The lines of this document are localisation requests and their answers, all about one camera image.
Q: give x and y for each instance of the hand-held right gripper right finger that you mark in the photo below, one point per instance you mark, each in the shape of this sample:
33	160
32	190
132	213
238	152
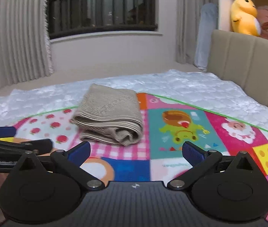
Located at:
192	153

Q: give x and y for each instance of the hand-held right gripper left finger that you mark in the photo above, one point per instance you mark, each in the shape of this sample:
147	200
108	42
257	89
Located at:
78	152

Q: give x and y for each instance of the beige striped shirt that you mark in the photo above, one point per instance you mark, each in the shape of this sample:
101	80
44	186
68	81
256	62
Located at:
110	113

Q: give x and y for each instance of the colourful cartoon play mat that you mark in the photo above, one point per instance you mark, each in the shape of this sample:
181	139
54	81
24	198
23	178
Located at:
171	132

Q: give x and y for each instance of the white quilted bed cover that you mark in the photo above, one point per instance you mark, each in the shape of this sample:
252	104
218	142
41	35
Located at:
183	82

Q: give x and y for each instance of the beige pleated curtain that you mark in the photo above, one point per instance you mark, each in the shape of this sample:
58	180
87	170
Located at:
188	21
23	33

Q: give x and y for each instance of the beige padded headboard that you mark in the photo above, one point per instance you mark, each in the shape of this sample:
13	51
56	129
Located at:
247	61

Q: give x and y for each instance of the light blue pillow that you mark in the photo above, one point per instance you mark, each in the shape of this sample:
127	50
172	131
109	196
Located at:
206	35

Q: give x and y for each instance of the yellow plush toy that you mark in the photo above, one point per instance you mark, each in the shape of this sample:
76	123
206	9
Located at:
243	16

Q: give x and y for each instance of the pink plush toy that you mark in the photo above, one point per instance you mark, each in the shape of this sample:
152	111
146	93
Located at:
265	13

